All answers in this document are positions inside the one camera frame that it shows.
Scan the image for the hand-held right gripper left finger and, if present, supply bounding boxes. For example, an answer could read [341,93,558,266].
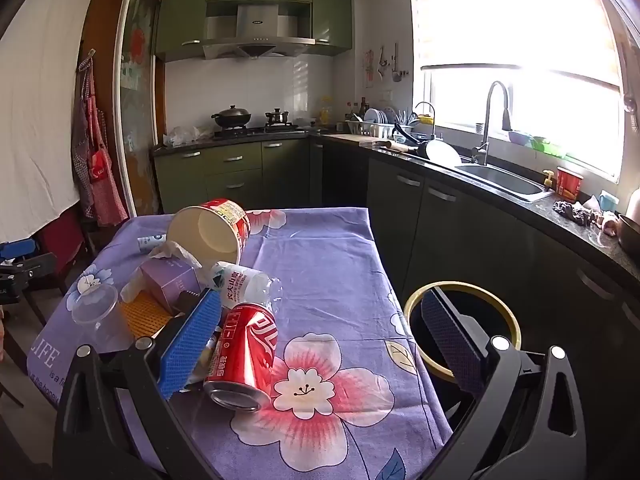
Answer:
[52,287,223,480]

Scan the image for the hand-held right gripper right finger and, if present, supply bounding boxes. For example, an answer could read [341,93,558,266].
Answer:
[421,285,588,480]

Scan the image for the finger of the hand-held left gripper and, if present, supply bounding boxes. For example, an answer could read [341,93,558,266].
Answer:
[0,241,37,262]

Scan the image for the yellow-rimmed dark trash bin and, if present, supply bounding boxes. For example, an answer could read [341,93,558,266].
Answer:
[403,281,522,386]

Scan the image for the orange mesh sponge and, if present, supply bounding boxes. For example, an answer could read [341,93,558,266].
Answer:
[120,290,173,338]

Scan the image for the red soda can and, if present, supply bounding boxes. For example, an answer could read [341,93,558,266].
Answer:
[202,302,286,413]

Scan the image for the clear plastic water bottle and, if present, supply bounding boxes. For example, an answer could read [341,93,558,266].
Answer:
[209,261,283,311]

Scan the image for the dark red chair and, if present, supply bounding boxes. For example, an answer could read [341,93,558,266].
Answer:
[35,207,93,291]

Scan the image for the purple tissue box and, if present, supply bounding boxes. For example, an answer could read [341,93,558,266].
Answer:
[139,257,203,311]

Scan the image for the clear plastic cup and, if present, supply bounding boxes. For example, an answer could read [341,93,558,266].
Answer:
[71,285,133,353]

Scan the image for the dark green base cabinets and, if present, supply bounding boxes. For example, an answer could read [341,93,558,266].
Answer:
[310,137,640,411]

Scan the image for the red checked apron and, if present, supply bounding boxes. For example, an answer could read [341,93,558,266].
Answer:
[71,50,128,227]

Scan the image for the red instant noodle cup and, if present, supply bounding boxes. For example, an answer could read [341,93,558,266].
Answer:
[166,198,251,267]

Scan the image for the white hanging sheet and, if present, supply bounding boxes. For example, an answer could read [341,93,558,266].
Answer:
[0,0,98,243]

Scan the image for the purple floral tablecloth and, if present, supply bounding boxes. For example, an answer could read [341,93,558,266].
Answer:
[27,206,453,480]

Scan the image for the dark stone countertop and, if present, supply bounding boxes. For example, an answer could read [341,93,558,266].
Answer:
[152,130,640,281]

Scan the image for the steel sink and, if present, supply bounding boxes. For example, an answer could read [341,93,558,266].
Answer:
[455,162,553,203]

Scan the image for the dark rag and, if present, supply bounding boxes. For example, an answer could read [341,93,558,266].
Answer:
[552,200,601,226]

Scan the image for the light green base cabinets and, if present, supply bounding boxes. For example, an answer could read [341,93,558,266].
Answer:
[152,137,313,213]

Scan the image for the floral glass sliding door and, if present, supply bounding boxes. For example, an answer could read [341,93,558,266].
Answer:
[114,0,166,218]

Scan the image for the white plate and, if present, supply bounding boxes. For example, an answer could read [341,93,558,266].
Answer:
[425,139,463,167]

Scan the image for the black frying pan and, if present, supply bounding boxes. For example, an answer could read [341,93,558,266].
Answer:
[392,122,432,160]

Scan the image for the red paper cup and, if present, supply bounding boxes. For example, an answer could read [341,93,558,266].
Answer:
[556,166,585,200]

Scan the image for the white plastic bags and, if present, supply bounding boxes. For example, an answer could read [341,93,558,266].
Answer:
[164,124,213,148]

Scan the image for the metal basin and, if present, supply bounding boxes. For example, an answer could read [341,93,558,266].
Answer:
[617,214,640,261]

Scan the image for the green plastic basin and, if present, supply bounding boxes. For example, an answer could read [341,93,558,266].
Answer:
[530,136,568,158]

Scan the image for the black gas stove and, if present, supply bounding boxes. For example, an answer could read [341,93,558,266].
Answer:
[212,125,308,141]

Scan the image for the white dish rack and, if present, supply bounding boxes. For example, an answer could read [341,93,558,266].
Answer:
[347,105,401,138]

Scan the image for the steel kitchen faucet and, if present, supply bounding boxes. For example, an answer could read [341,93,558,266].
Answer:
[472,80,513,166]

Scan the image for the black wok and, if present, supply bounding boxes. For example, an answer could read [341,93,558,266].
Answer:
[211,105,252,131]

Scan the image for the steel range hood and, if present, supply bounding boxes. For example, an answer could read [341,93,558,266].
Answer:
[202,2,316,61]

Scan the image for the white window blind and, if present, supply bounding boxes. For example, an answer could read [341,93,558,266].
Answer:
[407,0,626,91]

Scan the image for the green wall cabinets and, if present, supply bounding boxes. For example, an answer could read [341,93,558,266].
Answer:
[154,0,353,63]

